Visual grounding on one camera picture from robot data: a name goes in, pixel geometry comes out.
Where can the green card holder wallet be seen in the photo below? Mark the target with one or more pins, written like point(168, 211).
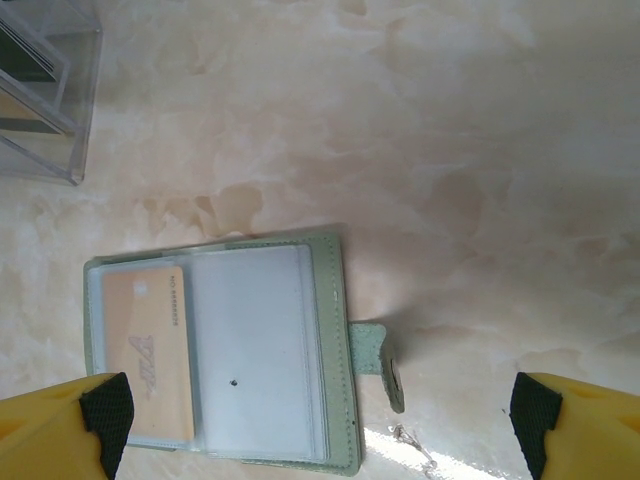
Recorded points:
point(330, 300)

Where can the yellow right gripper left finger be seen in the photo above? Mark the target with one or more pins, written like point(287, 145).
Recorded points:
point(45, 435)

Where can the green and tan card packet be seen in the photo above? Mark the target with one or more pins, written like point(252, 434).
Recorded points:
point(82, 100)

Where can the dark VIP card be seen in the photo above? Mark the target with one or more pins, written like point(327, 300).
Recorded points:
point(25, 60)

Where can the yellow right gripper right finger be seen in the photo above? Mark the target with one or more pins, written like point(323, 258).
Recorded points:
point(595, 440)

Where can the orange card with black stripe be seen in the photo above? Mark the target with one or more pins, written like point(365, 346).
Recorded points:
point(20, 105)

